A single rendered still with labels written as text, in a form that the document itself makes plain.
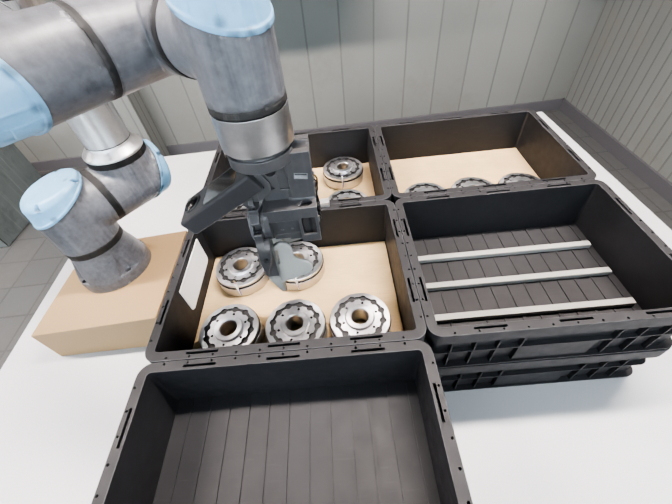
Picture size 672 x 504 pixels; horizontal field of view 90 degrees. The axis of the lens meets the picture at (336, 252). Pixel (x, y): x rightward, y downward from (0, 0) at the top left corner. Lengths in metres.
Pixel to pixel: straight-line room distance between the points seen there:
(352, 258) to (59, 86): 0.52
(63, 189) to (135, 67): 0.46
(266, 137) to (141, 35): 0.13
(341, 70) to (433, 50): 0.64
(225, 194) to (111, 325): 0.50
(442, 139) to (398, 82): 1.80
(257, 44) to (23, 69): 0.16
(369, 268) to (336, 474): 0.35
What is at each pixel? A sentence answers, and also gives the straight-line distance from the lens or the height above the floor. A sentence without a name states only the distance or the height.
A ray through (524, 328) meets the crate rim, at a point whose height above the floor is 0.93.
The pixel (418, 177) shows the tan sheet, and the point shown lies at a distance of 0.90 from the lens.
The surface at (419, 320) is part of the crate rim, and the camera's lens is 0.50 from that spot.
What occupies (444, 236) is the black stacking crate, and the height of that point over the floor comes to 0.83.
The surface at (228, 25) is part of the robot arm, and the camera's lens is 0.30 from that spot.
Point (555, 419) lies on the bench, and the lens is 0.75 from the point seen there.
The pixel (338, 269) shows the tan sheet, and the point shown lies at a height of 0.83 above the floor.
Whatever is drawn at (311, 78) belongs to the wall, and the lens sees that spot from 2.65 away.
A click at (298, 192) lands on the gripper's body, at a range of 0.38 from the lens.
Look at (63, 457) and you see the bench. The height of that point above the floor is 0.70.
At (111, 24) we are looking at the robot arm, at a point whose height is 1.29.
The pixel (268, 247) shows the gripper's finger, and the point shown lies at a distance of 0.40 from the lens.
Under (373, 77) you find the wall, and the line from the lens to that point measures 2.69.
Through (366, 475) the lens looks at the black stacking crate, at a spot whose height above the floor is 0.83.
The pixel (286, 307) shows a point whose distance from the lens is 0.61.
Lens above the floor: 1.35
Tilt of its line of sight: 48 degrees down
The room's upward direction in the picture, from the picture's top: 7 degrees counter-clockwise
